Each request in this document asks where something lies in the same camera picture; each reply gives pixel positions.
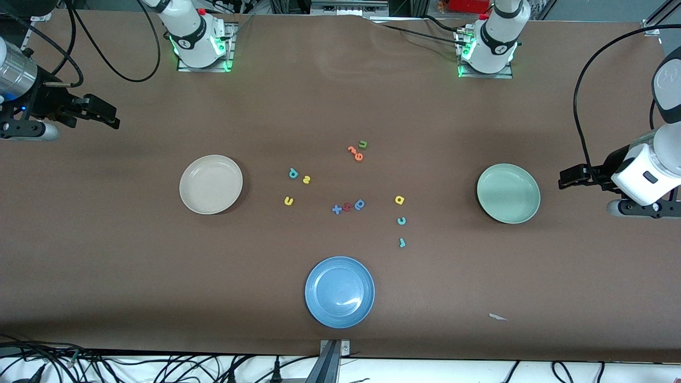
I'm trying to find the green plate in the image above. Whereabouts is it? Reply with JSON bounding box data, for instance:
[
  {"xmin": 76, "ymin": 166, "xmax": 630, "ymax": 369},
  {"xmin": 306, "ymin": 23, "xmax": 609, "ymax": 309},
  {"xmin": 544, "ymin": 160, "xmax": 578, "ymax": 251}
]
[{"xmin": 477, "ymin": 163, "xmax": 541, "ymax": 224}]

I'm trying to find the beige plate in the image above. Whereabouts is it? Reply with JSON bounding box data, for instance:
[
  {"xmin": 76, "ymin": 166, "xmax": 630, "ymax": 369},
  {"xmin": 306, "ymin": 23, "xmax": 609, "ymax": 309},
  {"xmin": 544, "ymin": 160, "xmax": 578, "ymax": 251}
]
[{"xmin": 179, "ymin": 155, "xmax": 244, "ymax": 215}]

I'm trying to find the red box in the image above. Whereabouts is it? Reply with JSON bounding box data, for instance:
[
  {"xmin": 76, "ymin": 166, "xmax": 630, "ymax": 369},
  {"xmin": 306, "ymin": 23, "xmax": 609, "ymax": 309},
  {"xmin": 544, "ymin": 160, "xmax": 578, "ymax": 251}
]
[{"xmin": 449, "ymin": 0, "xmax": 493, "ymax": 14}]

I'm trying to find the blue plate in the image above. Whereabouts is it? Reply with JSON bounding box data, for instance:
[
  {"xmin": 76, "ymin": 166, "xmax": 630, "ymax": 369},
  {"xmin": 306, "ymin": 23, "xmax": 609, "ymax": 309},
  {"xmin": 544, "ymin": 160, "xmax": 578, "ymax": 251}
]
[{"xmin": 305, "ymin": 256, "xmax": 376, "ymax": 329}]

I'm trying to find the grey device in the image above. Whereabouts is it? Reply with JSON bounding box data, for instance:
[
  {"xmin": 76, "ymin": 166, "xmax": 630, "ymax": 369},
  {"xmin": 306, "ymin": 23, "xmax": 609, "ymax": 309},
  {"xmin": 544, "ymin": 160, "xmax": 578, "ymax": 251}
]
[{"xmin": 310, "ymin": 0, "xmax": 391, "ymax": 16}]

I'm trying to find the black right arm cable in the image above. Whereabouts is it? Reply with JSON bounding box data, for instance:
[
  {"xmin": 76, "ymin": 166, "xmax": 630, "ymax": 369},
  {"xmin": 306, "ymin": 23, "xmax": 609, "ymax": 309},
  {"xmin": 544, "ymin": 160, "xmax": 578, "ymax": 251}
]
[{"xmin": 11, "ymin": 0, "xmax": 162, "ymax": 88}]

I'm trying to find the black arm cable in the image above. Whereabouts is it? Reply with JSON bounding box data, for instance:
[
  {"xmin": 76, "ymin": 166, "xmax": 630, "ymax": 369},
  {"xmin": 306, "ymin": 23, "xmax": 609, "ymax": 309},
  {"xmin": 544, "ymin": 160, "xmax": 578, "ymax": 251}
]
[
  {"xmin": 574, "ymin": 24, "xmax": 681, "ymax": 189},
  {"xmin": 11, "ymin": 0, "xmax": 162, "ymax": 88}
]

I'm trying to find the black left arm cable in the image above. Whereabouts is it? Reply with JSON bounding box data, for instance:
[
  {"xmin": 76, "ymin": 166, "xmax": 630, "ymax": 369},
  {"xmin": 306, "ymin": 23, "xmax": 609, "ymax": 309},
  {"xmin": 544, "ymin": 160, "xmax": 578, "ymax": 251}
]
[{"xmin": 574, "ymin": 24, "xmax": 681, "ymax": 189}]

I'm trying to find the aluminium frame rail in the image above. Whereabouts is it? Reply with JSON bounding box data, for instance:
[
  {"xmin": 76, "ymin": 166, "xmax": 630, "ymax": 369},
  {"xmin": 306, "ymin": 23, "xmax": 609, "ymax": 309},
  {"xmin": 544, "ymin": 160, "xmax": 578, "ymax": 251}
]
[
  {"xmin": 21, "ymin": 8, "xmax": 54, "ymax": 59},
  {"xmin": 641, "ymin": 0, "xmax": 681, "ymax": 35}
]

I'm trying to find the looped black floor cable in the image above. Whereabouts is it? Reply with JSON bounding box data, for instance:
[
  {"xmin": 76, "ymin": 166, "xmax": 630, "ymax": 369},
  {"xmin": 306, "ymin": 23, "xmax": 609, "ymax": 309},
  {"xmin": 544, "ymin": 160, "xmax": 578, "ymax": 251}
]
[{"xmin": 551, "ymin": 361, "xmax": 575, "ymax": 383}]

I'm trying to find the black cable on table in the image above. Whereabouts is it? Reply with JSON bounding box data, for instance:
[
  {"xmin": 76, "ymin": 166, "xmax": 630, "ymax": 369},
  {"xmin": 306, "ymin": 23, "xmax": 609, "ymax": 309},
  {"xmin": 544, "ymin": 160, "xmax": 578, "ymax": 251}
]
[{"xmin": 372, "ymin": 21, "xmax": 469, "ymax": 46}]

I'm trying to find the thick black floor cable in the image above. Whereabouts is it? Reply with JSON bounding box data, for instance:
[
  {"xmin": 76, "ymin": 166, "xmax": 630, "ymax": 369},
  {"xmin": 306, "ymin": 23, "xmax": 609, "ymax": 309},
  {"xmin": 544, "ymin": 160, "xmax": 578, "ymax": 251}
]
[{"xmin": 0, "ymin": 334, "xmax": 86, "ymax": 383}]

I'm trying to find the metal table edge bracket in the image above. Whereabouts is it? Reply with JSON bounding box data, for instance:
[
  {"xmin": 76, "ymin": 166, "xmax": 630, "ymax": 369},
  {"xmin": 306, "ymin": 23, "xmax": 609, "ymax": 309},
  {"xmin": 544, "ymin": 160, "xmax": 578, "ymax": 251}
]
[{"xmin": 319, "ymin": 339, "xmax": 351, "ymax": 383}]

